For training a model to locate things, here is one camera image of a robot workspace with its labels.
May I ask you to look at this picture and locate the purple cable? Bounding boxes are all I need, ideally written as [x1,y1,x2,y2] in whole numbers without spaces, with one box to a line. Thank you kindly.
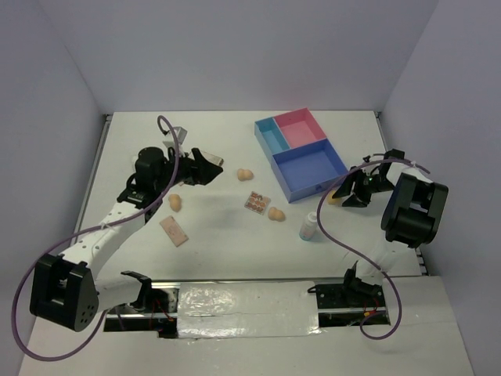
[11,114,185,361]
[315,153,431,341]

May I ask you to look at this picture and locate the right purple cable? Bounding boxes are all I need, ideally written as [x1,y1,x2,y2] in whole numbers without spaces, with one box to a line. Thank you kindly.
[315,153,431,341]

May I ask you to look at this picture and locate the gold rectangular palette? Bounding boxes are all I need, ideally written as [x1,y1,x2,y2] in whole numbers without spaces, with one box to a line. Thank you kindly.
[202,152,224,167]

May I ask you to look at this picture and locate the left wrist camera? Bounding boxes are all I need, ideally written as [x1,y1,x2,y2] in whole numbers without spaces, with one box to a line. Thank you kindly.
[171,127,187,144]

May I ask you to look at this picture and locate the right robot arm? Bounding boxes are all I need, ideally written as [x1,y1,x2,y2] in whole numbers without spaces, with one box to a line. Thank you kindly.
[327,149,449,306]

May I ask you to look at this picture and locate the pink rectangular palette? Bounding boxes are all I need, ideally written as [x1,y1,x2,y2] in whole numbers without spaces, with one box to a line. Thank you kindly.
[160,216,189,247]

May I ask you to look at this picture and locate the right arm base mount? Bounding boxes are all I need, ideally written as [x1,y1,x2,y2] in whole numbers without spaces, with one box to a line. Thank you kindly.
[308,263,390,328]

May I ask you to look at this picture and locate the silver foil tape strip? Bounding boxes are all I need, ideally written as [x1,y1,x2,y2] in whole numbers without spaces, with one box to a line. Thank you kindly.
[177,281,320,339]

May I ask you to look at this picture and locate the yellow makeup sponge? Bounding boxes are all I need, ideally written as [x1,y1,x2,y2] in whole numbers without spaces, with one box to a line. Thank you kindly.
[326,190,342,206]

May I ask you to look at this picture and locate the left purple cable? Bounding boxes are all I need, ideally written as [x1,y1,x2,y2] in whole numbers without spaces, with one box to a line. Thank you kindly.
[11,114,185,361]

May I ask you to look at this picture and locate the small white pink bottle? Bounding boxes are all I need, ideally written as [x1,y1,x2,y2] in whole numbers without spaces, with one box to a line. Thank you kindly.
[299,211,318,241]

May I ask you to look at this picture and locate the beige makeup sponge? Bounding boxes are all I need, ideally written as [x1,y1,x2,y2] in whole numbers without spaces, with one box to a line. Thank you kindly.
[237,168,254,181]
[168,193,182,212]
[268,207,286,222]

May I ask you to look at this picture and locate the three-compartment organizer tray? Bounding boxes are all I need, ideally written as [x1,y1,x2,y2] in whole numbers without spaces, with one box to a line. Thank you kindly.
[254,108,348,203]

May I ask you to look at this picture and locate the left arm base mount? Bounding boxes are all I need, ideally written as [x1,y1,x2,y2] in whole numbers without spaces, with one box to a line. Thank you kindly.
[96,271,180,339]

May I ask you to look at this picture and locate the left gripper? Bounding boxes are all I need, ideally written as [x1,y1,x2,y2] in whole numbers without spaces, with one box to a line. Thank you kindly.
[154,146,222,193]

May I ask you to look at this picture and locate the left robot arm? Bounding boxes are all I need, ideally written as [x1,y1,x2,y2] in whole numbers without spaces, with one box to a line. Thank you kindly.
[30,146,223,332]

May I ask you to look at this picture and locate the orange eyeshadow palette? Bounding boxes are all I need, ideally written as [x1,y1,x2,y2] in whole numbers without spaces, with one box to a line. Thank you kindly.
[244,191,271,215]

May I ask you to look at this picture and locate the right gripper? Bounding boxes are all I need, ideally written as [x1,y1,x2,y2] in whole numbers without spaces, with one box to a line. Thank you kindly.
[333,165,396,208]

